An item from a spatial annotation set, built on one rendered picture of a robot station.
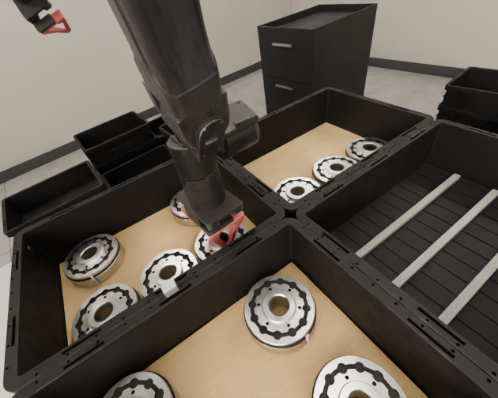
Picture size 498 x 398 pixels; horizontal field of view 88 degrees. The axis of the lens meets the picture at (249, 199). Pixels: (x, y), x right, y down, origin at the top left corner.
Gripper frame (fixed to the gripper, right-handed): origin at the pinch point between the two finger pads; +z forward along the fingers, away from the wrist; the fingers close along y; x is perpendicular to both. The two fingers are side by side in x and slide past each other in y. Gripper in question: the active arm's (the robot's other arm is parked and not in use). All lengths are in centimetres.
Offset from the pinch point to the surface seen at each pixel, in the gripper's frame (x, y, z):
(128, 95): -66, 288, 43
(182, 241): 4.4, 8.8, 4.4
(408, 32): -323, 113, 30
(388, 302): -5.8, -26.4, -5.0
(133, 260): 13.7, 12.1, 4.7
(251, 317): 4.7, -13.9, 2.3
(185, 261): 7.0, 1.2, 1.5
